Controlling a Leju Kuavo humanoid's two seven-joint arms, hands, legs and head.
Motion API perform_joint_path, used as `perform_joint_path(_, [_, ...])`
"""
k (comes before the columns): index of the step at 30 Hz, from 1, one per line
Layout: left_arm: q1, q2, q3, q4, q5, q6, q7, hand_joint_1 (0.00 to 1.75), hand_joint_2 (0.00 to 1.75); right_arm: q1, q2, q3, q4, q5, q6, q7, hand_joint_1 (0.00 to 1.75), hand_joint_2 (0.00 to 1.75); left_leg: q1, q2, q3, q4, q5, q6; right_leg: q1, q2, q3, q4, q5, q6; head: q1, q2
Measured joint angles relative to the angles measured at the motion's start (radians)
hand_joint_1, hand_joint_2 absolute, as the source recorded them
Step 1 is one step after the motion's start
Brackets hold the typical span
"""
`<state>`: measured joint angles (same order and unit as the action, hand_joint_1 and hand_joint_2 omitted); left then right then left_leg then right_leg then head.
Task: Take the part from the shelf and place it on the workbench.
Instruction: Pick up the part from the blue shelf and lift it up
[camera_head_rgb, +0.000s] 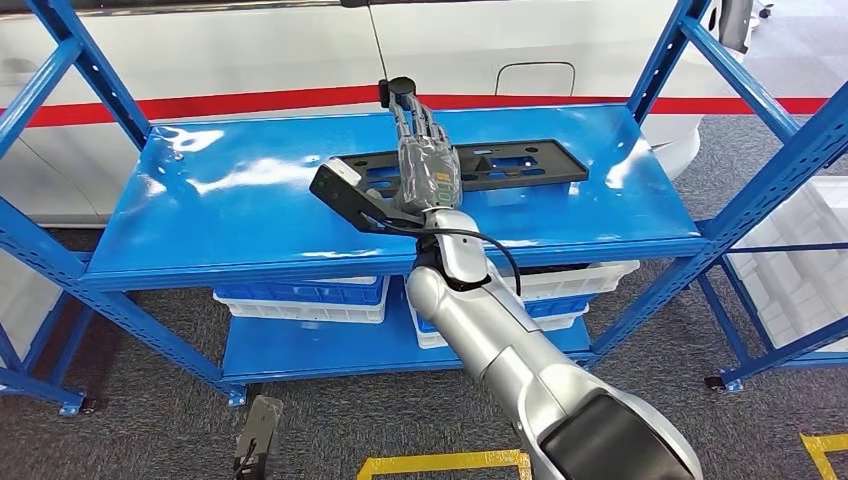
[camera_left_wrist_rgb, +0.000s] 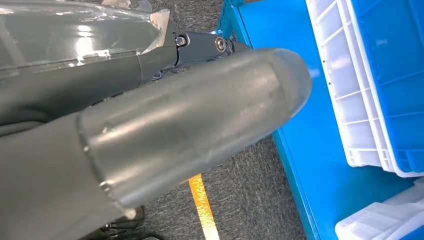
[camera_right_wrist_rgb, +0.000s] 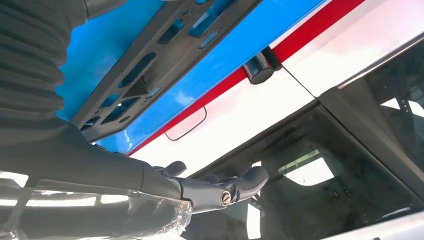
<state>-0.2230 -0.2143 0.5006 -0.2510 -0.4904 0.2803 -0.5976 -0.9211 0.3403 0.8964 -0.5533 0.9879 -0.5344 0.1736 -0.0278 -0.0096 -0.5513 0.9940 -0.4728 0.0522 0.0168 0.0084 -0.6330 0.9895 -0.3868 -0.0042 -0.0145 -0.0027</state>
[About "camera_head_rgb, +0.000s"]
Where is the long black plastic part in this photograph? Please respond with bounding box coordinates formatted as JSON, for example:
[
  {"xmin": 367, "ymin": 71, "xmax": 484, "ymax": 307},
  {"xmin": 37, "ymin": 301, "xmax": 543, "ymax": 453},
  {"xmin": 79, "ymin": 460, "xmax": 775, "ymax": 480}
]
[{"xmin": 336, "ymin": 137, "xmax": 591, "ymax": 203}]

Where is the black barrier post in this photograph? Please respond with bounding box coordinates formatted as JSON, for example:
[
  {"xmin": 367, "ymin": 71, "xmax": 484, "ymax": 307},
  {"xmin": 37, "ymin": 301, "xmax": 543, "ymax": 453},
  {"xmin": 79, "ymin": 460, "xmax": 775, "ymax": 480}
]
[{"xmin": 378, "ymin": 76, "xmax": 419, "ymax": 111}]

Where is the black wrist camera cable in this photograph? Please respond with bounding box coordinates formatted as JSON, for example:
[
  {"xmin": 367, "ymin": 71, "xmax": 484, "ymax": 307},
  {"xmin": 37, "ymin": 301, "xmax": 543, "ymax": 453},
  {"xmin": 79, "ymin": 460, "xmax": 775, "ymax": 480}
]
[{"xmin": 360, "ymin": 211, "xmax": 523, "ymax": 298}]

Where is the white plastic crate stack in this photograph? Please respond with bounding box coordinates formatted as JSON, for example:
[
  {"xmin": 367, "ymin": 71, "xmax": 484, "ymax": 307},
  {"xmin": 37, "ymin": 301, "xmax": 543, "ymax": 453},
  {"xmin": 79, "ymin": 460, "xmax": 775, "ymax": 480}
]
[
  {"xmin": 0, "ymin": 251, "xmax": 68, "ymax": 362},
  {"xmin": 728, "ymin": 175, "xmax": 848, "ymax": 352}
]

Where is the red barrier belt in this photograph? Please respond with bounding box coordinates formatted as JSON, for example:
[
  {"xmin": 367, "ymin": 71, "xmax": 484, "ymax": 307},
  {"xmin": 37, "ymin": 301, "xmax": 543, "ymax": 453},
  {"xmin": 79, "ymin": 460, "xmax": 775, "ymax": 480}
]
[{"xmin": 415, "ymin": 93, "xmax": 829, "ymax": 117}]

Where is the yellow floor tape square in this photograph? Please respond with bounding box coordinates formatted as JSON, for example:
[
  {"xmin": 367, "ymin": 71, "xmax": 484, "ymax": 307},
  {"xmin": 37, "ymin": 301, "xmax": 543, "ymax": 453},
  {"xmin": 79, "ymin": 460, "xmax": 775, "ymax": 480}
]
[
  {"xmin": 800, "ymin": 433, "xmax": 848, "ymax": 480},
  {"xmin": 357, "ymin": 450, "xmax": 533, "ymax": 480}
]

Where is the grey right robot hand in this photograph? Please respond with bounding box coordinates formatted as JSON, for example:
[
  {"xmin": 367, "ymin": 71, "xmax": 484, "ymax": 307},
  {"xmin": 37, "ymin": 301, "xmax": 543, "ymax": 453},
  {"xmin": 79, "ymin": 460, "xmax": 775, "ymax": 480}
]
[{"xmin": 386, "ymin": 89, "xmax": 464, "ymax": 217}]

